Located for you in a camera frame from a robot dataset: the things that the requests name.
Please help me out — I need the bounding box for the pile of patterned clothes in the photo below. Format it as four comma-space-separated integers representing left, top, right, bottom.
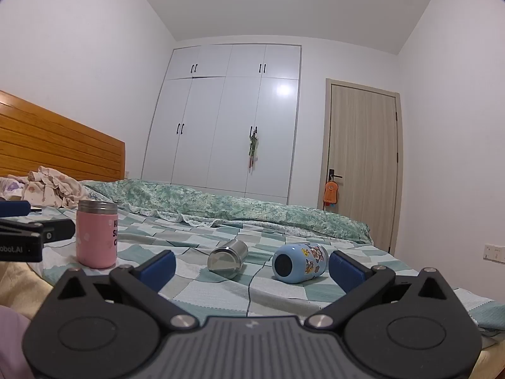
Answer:
0, 166, 90, 209

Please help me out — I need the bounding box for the stainless steel cup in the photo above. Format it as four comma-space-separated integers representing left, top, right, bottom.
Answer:
207, 239, 249, 280

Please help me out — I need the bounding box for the pink cup with steel lid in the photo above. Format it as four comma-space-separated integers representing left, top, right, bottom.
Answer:
76, 200, 118, 270

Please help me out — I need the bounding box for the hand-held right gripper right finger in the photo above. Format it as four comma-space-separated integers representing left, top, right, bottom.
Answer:
306, 250, 451, 329

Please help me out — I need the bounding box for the blue cartoon cup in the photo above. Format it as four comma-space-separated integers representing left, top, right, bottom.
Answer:
271, 243, 329, 284

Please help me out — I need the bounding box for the green floral quilt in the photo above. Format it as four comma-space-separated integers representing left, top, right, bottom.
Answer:
81, 178, 373, 244

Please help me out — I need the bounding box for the beige blanket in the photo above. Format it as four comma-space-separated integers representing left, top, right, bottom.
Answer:
0, 261, 56, 309

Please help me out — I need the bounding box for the green hanging ornament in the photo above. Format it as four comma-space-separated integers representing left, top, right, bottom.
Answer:
248, 134, 260, 170

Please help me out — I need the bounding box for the white wall socket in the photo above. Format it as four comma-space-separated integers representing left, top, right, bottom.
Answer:
483, 244, 505, 264

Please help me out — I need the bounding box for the pink cloth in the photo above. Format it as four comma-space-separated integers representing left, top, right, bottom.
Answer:
0, 306, 42, 379

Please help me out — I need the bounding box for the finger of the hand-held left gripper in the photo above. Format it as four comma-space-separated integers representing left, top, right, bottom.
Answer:
0, 201, 42, 217
0, 219, 75, 244

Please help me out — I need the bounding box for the white wardrobe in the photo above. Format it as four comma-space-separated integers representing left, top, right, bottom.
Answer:
141, 43, 302, 205

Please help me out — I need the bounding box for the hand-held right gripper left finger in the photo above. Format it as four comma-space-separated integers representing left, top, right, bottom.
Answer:
55, 250, 198, 329

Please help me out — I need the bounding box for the light wooden door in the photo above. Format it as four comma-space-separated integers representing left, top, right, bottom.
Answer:
318, 78, 404, 256

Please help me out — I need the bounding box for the orange hanging toy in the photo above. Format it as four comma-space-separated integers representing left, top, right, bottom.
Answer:
324, 179, 341, 207

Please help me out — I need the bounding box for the wooden headboard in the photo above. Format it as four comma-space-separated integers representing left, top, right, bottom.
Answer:
0, 90, 126, 182

